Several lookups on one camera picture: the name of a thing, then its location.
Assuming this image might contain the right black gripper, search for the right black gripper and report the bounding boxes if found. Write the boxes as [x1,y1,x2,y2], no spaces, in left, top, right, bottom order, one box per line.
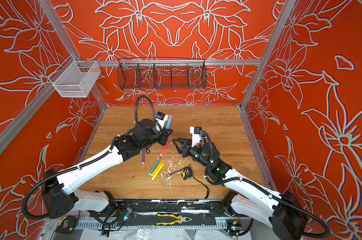
[173,136,213,170]

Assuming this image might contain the purple marker pen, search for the purple marker pen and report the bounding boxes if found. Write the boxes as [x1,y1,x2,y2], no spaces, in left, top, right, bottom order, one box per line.
[141,150,146,164]

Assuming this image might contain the pink marker pen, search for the pink marker pen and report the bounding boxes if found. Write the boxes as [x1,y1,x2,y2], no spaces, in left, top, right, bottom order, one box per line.
[160,141,169,156]

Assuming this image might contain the blue marker pen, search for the blue marker pen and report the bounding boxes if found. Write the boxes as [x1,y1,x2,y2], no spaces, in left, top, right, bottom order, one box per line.
[166,116,172,130]

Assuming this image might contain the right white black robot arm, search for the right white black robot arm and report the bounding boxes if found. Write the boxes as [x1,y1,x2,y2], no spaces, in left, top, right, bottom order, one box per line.
[172,131,331,240]

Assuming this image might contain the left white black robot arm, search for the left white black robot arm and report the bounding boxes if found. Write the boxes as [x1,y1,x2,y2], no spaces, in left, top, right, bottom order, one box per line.
[21,104,172,220]

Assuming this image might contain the orange marker pen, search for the orange marker pen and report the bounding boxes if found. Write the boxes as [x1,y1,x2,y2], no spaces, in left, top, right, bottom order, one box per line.
[151,161,163,177]

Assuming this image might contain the green marker pen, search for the green marker pen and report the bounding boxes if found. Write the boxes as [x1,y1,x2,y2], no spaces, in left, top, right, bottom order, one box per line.
[149,158,161,176]

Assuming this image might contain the silver wrench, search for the silver wrench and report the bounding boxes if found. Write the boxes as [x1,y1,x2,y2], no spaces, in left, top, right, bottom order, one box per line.
[166,164,193,178]

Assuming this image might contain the yellow black tape measure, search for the yellow black tape measure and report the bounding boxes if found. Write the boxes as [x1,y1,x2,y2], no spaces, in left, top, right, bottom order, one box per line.
[182,167,193,181]

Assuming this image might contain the black tape measure on ledge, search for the black tape measure on ledge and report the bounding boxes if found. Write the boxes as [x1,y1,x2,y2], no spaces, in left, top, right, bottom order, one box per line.
[55,216,78,234]

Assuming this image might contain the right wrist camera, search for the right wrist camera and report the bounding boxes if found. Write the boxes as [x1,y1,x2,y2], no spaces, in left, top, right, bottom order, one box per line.
[190,127,202,147]

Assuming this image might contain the black wire basket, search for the black wire basket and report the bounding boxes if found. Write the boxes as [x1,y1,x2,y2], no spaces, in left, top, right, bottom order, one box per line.
[117,58,208,90]

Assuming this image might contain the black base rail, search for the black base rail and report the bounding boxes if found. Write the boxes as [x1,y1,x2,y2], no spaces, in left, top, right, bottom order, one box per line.
[90,198,251,218]

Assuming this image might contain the yellow handled pliers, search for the yellow handled pliers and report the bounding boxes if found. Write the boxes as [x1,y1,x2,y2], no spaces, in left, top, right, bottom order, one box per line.
[156,214,193,226]

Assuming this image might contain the white wire basket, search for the white wire basket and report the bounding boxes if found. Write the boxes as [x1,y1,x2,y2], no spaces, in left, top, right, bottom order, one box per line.
[48,56,101,98]

